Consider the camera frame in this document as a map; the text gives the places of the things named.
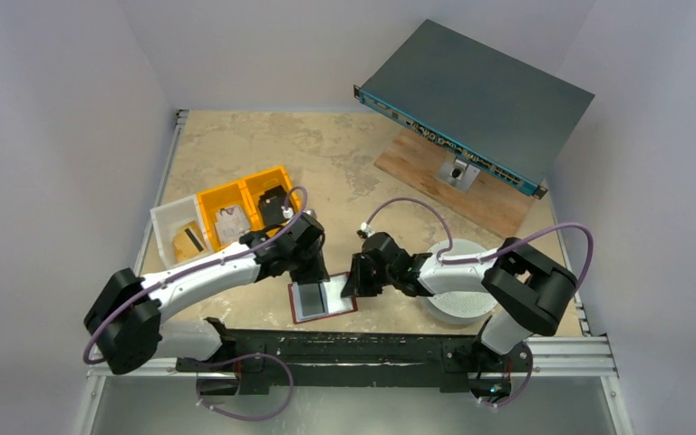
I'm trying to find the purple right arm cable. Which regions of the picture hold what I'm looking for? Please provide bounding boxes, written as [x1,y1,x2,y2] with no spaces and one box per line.
[357,197,595,410]

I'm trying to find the grey metal bracket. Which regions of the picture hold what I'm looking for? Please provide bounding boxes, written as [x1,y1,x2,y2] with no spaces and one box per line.
[437,157,480,192]

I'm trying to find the grey metal plate in bin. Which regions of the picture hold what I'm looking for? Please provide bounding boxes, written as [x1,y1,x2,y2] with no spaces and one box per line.
[215,204,251,246]

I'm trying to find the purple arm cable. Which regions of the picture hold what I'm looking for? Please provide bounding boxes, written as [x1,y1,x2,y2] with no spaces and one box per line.
[357,197,595,410]
[82,185,310,421]

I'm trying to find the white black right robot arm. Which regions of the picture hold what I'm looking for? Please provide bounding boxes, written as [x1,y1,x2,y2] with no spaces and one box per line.
[341,232,578,369]

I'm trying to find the yellow double compartment bin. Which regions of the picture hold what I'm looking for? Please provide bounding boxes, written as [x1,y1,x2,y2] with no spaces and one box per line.
[197,165,293,252]

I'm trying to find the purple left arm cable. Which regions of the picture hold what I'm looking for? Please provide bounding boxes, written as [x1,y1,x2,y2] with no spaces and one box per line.
[82,185,310,421]

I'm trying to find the white filament spool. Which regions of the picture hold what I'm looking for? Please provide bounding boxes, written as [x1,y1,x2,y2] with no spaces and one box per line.
[420,238,498,326]

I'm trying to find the white plastic bin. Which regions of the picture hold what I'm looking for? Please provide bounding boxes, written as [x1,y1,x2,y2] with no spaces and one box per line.
[150,195,214,269]

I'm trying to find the gold card with black stripe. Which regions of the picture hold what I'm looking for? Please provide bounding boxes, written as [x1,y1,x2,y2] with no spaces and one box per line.
[171,221,207,263]

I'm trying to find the red leather card holder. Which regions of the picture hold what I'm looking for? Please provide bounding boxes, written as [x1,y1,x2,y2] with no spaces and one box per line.
[288,272,358,324]

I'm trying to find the wooden board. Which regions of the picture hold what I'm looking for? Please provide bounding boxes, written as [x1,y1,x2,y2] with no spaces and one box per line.
[374,130,537,237]

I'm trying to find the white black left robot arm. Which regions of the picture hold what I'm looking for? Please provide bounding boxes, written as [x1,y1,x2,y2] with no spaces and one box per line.
[82,214,328,375]

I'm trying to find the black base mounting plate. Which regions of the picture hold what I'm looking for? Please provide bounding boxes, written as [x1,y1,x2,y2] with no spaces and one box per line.
[176,319,533,401]

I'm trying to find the black square part in bin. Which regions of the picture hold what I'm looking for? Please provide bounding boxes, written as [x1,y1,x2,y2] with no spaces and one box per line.
[257,185,287,227]

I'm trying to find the grey blue network switch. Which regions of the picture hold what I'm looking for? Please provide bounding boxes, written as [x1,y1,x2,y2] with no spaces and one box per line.
[353,19,595,199]

